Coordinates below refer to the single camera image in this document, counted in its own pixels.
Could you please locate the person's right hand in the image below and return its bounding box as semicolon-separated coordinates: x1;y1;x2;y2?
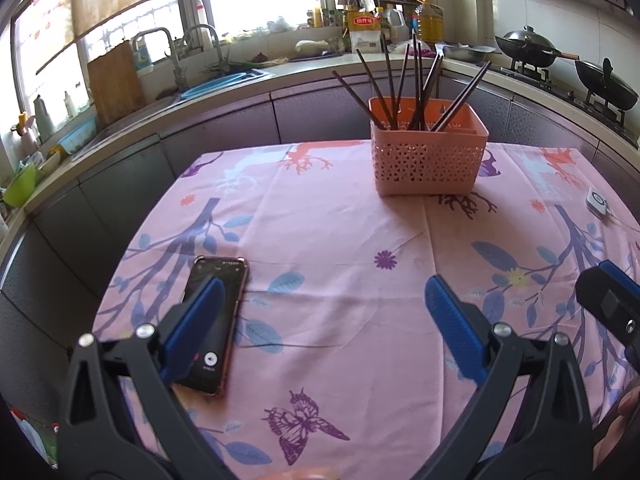
595;385;640;466

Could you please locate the teal bottle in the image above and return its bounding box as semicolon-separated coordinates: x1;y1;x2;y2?
32;95;54;143

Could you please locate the blue plastic basin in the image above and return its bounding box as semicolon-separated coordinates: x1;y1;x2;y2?
179;71;261;100

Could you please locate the yellow oil bottle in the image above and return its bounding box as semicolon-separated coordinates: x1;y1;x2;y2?
417;0;445;43

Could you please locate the short metal faucet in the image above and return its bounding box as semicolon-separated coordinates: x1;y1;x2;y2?
182;24;224;63

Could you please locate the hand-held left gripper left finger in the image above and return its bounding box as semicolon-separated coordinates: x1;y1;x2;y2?
57;276;236;480

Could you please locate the light blue container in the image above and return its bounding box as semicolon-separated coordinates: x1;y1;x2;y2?
59;115;98;156

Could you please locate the steel basin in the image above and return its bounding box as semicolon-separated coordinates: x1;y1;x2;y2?
442;42;497;63

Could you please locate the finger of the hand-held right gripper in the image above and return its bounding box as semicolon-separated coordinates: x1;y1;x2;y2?
575;260;640;376

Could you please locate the white bag with red label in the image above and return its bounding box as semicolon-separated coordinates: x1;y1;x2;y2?
346;10;383;54

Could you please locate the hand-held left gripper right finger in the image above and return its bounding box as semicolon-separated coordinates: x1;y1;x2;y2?
420;275;593;480

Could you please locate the black wok with handle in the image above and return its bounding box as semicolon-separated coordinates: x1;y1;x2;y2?
495;25;581;68

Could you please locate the tall metal faucet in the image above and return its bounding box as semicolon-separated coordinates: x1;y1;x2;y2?
131;27;187;92

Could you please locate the pink printed tablecloth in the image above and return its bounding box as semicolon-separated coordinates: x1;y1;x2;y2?
92;139;640;480

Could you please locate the green plastic cup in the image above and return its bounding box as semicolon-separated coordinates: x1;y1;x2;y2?
2;165;38;208

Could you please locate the white plastic bottle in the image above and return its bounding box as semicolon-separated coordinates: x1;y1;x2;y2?
196;0;214;51

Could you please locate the pink plastic basket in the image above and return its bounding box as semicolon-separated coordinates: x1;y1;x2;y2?
369;96;490;197

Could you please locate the black wok with lid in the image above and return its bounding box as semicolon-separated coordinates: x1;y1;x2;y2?
574;57;640;111

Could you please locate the gas stove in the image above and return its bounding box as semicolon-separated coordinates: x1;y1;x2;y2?
510;57;640;128

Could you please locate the black smartphone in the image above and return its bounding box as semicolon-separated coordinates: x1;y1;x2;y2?
177;256;249;398

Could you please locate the wooden cutting board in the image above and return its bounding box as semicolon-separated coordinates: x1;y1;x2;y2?
87;41;147;126

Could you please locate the bunch of dark chopsticks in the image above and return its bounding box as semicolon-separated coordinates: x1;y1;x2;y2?
332;32;493;132

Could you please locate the white round device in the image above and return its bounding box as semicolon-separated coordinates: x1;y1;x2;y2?
585;187;612;219

